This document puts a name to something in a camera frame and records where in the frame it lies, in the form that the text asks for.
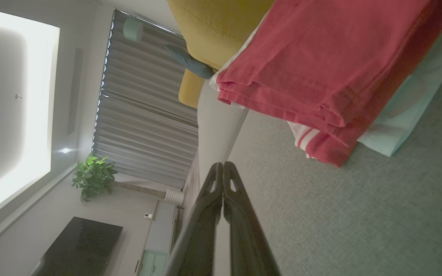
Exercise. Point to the red basketball jersey white sleeves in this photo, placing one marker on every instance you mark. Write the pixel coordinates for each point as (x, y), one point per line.
(332, 147)

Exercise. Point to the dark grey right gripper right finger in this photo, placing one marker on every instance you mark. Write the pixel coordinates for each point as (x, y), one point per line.
(244, 237)

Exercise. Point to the grey fabric sofa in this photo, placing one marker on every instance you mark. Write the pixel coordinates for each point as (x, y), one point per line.
(359, 214)

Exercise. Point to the white ribbed plant pot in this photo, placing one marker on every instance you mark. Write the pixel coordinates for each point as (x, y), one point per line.
(175, 197)

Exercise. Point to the black flat television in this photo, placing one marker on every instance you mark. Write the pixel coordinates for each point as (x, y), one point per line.
(79, 249)

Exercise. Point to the small yellow sofa cushion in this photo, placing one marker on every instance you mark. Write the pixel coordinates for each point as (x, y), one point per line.
(190, 88)

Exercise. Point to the dark teal throw pillow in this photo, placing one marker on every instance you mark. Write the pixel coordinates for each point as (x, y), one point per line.
(194, 63)

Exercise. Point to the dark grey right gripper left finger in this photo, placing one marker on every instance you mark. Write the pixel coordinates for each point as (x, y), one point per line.
(202, 230)

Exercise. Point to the small white security camera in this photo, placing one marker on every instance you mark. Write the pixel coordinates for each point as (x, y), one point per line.
(148, 216)

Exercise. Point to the green potted tree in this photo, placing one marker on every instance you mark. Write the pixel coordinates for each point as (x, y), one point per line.
(92, 176)

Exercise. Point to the mint green garment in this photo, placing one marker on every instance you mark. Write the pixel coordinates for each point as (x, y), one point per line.
(397, 122)

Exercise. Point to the grey pleated curtain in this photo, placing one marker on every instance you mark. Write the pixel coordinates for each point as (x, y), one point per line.
(144, 115)

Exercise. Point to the white glass-door TV cabinet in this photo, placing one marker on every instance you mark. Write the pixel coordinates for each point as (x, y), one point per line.
(161, 237)

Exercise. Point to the large yellow sofa cushion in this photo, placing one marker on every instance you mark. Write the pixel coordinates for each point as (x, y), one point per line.
(213, 27)

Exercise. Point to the red basketball shorts number 23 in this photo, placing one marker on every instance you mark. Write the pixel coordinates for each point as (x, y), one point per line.
(320, 57)

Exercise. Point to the round ceiling spotlight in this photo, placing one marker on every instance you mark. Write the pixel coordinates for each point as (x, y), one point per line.
(65, 150)

